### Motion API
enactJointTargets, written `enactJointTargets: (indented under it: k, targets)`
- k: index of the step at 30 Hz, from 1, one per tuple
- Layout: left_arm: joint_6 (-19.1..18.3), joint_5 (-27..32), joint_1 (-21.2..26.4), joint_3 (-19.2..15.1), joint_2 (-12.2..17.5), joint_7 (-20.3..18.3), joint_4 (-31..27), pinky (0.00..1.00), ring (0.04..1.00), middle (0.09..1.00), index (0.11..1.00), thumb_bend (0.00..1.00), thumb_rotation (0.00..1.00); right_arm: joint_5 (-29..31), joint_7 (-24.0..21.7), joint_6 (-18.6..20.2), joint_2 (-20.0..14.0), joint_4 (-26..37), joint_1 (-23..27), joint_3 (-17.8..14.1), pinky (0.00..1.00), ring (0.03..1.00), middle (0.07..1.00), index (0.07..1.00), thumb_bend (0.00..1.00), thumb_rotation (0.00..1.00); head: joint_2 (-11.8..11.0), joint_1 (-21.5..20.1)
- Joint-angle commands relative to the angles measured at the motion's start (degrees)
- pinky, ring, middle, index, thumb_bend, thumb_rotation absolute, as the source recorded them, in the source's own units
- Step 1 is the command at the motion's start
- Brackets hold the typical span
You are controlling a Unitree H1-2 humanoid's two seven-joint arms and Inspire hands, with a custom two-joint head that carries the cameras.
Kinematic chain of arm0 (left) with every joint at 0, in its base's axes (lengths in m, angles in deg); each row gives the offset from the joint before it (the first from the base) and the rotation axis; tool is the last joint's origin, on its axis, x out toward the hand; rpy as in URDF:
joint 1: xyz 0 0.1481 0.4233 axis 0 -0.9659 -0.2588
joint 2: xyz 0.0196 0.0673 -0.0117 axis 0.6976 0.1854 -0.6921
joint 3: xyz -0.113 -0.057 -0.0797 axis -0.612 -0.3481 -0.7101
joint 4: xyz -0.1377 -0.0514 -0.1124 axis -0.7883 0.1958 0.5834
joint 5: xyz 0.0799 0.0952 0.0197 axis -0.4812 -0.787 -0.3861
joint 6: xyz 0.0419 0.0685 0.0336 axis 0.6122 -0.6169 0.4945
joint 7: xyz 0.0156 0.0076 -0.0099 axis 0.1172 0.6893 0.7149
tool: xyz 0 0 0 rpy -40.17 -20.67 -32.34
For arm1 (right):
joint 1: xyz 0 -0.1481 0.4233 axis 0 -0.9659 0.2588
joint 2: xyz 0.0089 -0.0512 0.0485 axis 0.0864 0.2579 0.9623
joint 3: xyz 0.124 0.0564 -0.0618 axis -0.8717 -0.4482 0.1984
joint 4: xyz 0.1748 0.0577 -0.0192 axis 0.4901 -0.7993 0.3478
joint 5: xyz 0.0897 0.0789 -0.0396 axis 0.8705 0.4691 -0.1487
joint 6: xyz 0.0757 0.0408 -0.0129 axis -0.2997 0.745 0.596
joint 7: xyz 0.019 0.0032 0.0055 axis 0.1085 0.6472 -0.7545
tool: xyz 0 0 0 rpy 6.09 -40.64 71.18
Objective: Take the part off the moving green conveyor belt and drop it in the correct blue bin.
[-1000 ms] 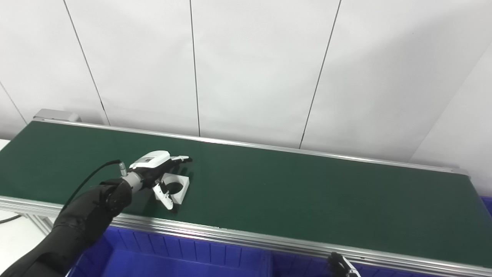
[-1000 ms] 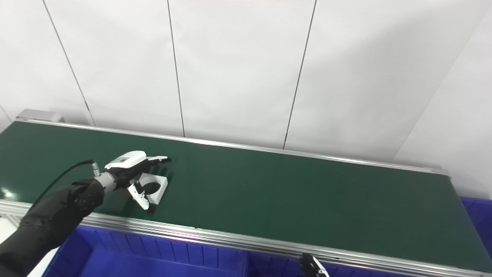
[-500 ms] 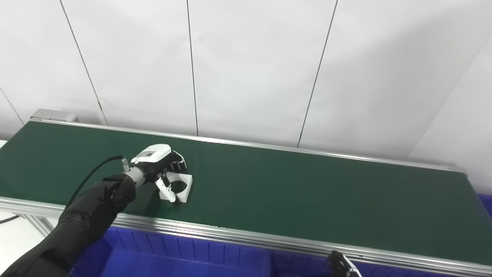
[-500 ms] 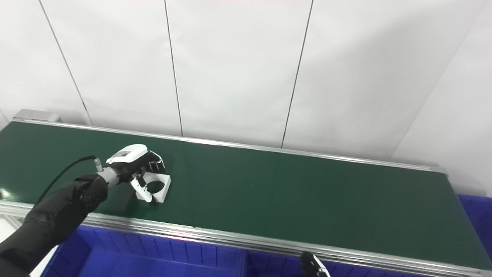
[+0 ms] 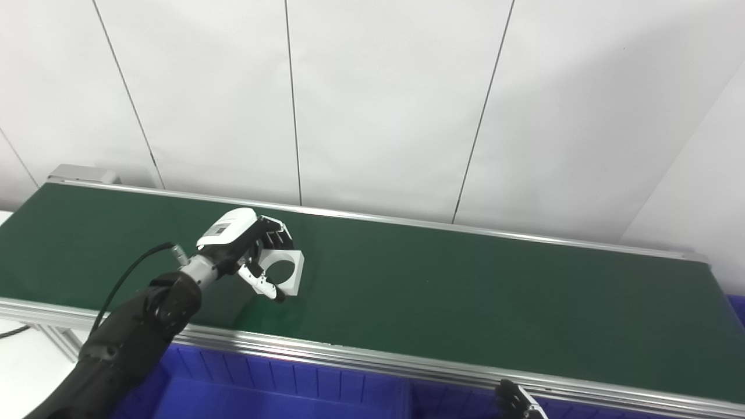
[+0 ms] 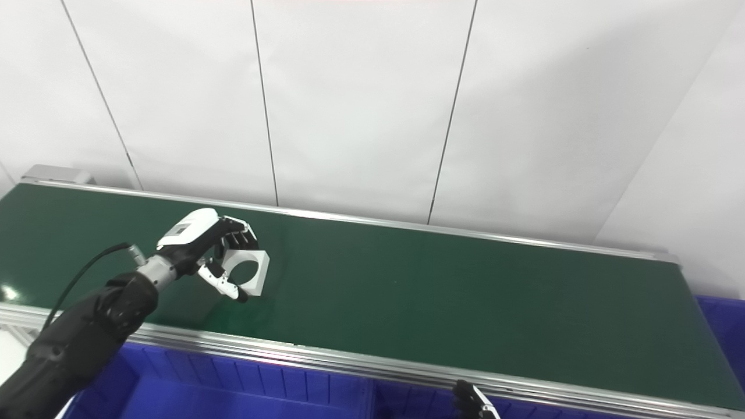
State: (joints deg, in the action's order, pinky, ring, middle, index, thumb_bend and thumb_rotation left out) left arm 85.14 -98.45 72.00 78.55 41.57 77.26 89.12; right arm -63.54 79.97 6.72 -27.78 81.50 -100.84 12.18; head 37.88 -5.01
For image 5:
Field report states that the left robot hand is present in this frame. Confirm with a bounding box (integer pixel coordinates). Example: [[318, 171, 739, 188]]
[[196, 207, 295, 303]]

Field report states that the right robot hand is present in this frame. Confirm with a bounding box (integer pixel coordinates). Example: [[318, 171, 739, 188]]
[[495, 378, 549, 419]]

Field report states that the white square part with hole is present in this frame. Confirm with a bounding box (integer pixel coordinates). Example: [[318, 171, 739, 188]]
[[256, 247, 306, 298]]

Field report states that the blue plastic bin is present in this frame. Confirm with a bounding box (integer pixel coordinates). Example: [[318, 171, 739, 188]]
[[407, 379, 670, 419], [725, 293, 745, 328], [109, 342, 413, 419]]

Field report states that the green conveyor belt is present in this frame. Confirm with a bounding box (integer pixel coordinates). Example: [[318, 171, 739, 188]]
[[0, 183, 745, 404], [0, 178, 745, 419]]

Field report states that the grey conveyor end box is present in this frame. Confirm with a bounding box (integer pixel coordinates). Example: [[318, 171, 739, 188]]
[[47, 164, 121, 186]]

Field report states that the aluminium conveyor leg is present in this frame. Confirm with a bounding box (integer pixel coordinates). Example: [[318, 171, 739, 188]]
[[34, 323, 83, 363]]

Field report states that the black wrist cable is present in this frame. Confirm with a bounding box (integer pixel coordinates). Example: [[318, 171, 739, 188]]
[[89, 242, 191, 338]]

